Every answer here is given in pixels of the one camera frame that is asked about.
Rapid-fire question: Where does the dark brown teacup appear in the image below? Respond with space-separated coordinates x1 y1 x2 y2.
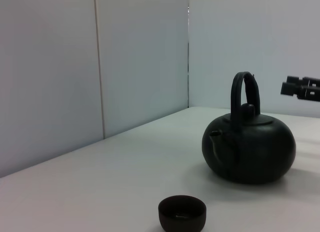
157 194 208 232

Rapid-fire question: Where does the black round teapot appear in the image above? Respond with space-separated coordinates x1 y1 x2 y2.
201 71 297 185

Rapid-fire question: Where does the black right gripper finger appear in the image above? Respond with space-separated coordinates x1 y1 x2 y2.
280 82 320 103
286 75 320 88

